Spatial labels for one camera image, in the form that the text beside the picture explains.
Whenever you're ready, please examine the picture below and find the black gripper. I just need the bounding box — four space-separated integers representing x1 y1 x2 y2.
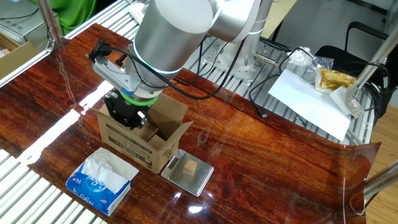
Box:
103 93 150 130

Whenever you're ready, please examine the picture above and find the brown cardboard box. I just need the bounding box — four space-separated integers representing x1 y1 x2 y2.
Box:
90 92 194 174

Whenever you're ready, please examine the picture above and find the open cardboard storage box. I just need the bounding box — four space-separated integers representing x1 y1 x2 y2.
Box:
0 32 41 80

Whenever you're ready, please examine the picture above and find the small wooden cube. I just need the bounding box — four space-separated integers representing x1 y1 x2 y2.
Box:
182 159 198 177

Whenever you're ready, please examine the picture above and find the blue tissue pack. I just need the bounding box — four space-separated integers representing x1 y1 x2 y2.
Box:
65 147 140 217

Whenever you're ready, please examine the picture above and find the wood grain table mat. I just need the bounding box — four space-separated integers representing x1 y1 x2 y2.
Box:
27 58 382 224
0 23 134 159

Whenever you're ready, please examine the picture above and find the white power strip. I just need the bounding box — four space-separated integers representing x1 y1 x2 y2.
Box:
127 1 147 24

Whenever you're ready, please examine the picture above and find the silver digital kitchen scale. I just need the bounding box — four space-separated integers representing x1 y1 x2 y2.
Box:
160 148 215 197

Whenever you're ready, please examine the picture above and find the green cloth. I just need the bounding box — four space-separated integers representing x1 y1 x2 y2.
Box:
29 0 97 35

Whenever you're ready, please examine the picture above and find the grey metal machine case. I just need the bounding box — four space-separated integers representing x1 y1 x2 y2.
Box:
0 0 62 47

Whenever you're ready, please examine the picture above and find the beige panel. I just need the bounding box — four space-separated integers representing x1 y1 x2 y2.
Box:
262 0 299 40

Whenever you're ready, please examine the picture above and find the white paper sheet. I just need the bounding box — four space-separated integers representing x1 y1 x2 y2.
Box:
267 68 352 142

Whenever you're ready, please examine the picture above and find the clear plastic bag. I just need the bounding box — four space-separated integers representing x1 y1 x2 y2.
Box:
285 46 335 85

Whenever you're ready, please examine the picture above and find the yellow snack packet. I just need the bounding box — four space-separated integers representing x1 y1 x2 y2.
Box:
314 67 357 95

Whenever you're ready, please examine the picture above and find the black chair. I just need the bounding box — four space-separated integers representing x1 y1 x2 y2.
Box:
313 20 398 116

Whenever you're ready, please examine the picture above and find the white labelled adapter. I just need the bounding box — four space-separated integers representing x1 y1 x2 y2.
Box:
344 83 366 119

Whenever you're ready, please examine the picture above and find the green flange ring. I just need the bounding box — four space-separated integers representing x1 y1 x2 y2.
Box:
119 91 159 107

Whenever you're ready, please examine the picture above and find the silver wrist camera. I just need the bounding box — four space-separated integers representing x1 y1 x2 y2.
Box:
92 55 139 94

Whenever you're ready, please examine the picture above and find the aluminium table edge rail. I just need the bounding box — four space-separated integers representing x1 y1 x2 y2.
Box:
0 0 128 90

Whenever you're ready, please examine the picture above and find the aluminium frame post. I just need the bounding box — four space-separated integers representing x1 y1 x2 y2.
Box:
36 0 65 52
349 29 398 94
363 167 398 200

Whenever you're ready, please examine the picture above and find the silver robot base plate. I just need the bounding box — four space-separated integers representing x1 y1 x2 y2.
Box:
201 29 292 84

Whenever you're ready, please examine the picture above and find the black USB cable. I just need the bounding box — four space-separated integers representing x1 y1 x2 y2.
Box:
248 46 315 119

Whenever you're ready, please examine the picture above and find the silver cable connector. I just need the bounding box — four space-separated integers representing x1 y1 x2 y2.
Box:
253 52 280 68

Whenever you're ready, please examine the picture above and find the black cable bundle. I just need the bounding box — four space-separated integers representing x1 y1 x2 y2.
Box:
337 60 391 125

